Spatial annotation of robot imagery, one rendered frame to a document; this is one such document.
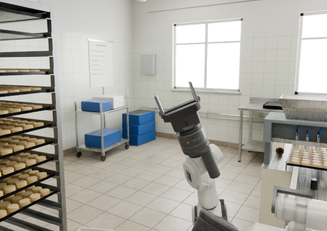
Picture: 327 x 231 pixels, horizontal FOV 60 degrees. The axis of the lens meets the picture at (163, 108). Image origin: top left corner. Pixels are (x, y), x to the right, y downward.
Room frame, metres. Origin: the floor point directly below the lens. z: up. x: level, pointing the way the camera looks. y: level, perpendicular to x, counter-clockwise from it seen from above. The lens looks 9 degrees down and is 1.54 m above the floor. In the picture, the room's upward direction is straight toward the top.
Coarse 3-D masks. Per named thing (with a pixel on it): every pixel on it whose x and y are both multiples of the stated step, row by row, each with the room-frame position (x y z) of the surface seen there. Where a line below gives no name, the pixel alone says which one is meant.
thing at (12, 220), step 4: (12, 216) 1.61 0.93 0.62; (4, 220) 1.62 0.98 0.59; (8, 220) 1.62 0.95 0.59; (12, 220) 1.62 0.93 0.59; (16, 220) 1.60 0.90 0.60; (20, 220) 1.58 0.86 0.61; (24, 220) 1.57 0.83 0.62; (12, 224) 1.58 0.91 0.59; (16, 224) 1.57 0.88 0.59; (20, 224) 1.57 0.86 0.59; (24, 224) 1.57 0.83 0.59; (28, 224) 1.55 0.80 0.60; (32, 224) 1.54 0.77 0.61; (24, 228) 1.53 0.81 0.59; (28, 228) 1.53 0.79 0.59; (32, 228) 1.53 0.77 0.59; (36, 228) 1.52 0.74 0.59; (40, 228) 1.51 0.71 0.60; (44, 228) 1.50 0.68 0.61
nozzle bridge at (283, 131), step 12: (264, 120) 1.86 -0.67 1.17; (276, 120) 1.82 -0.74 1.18; (288, 120) 1.80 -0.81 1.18; (300, 120) 1.80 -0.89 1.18; (264, 132) 1.85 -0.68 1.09; (276, 132) 1.90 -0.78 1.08; (288, 132) 1.86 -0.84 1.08; (300, 132) 1.83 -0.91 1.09; (312, 132) 1.80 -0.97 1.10; (324, 132) 1.77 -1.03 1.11; (300, 144) 1.78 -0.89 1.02; (312, 144) 1.75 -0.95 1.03; (324, 144) 1.72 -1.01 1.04; (264, 156) 1.95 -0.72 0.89
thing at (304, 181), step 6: (300, 174) 1.74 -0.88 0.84; (300, 180) 1.63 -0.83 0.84; (306, 180) 1.63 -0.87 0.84; (312, 180) 1.51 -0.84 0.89; (318, 180) 1.63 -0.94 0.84; (300, 186) 1.55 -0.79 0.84; (306, 186) 1.55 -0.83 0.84; (312, 186) 1.51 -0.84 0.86; (318, 186) 1.55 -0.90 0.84; (324, 186) 1.55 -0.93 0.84; (312, 192) 1.47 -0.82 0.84; (318, 192) 1.47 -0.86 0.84; (324, 192) 1.47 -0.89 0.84; (312, 198) 1.40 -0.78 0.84; (318, 198) 1.40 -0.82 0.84; (324, 198) 1.40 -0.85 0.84; (282, 228) 1.17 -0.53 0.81
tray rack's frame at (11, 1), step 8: (0, 0) 1.20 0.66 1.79; (8, 0) 1.24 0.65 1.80; (16, 0) 1.27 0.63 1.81; (24, 0) 1.31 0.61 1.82; (8, 8) 1.49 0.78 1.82; (16, 8) 1.49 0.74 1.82; (24, 8) 1.49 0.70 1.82; (32, 8) 1.34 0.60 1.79; (40, 8) 1.38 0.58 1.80; (48, 8) 1.42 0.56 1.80
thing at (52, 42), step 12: (48, 24) 1.45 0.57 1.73; (60, 108) 1.46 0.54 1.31; (60, 120) 1.46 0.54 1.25; (60, 132) 1.45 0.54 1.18; (60, 144) 1.45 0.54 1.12; (60, 156) 1.45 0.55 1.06; (60, 168) 1.44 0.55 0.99; (60, 180) 1.44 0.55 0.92; (60, 216) 1.44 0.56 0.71; (60, 228) 1.45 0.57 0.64
